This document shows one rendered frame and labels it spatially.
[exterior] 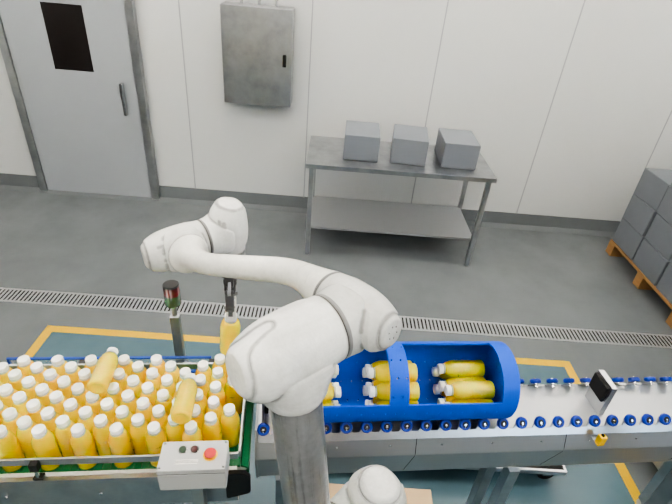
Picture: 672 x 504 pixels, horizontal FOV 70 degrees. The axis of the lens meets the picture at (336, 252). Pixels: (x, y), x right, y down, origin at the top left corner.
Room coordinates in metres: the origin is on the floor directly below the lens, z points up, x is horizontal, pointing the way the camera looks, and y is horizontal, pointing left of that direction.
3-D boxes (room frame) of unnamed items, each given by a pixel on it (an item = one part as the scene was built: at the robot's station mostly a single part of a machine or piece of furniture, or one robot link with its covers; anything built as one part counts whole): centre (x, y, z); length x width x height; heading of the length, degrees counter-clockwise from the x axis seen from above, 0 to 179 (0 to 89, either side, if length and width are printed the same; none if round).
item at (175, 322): (1.48, 0.64, 0.55); 0.04 x 0.04 x 1.10; 8
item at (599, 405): (1.36, -1.11, 1.00); 0.10 x 0.04 x 0.15; 8
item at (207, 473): (0.87, 0.37, 1.05); 0.20 x 0.10 x 0.10; 98
